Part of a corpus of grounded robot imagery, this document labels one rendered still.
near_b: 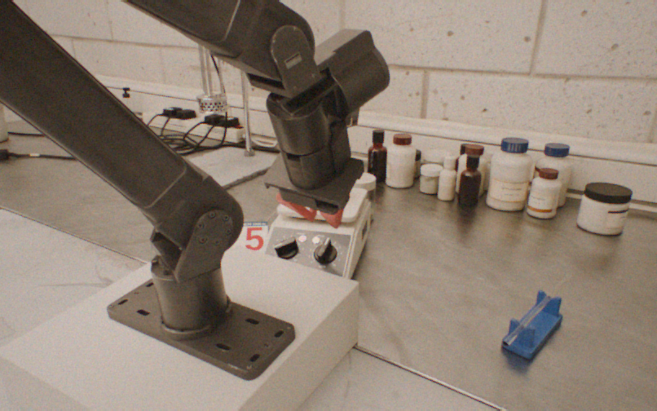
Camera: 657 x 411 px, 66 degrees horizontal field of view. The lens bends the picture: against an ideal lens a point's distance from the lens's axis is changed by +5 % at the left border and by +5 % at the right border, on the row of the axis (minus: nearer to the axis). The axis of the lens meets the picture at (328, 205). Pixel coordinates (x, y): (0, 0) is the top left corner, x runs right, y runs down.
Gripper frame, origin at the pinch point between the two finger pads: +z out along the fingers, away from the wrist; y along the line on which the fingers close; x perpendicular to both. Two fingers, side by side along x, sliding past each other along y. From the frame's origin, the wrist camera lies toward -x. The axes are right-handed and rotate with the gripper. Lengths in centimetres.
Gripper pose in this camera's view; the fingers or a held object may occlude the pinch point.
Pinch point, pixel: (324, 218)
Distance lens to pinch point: 62.0
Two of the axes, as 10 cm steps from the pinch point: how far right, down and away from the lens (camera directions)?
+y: -9.0, -2.5, 3.6
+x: -4.2, 7.5, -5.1
